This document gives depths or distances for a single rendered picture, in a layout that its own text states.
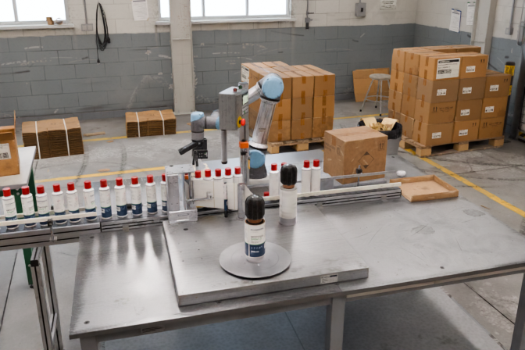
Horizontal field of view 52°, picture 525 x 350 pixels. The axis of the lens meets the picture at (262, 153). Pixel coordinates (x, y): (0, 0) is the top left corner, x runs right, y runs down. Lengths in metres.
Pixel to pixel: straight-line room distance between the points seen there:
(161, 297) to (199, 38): 6.23
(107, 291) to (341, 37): 7.13
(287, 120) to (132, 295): 4.31
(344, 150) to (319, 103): 3.26
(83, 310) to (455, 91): 5.08
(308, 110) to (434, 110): 1.41
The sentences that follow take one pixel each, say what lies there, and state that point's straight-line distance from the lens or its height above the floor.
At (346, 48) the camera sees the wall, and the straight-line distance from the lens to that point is 8.97.
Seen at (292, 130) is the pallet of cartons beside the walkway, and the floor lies 0.26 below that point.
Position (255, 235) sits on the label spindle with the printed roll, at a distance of 2.26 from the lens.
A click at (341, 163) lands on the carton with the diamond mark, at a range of 3.22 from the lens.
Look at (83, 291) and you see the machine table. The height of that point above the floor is 0.83.
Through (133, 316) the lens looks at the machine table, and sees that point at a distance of 2.18.
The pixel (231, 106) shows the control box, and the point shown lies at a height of 1.41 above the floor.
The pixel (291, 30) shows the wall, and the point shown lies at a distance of 8.55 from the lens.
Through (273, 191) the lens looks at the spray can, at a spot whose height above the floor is 0.94.
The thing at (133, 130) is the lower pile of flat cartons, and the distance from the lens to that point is 7.15.
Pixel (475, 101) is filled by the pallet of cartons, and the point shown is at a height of 0.62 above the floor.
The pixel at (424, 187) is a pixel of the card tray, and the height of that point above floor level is 0.83.
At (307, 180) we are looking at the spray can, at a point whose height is 0.98.
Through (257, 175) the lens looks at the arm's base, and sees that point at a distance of 3.24.
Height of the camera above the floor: 2.07
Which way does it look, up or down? 19 degrees down
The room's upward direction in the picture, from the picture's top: straight up
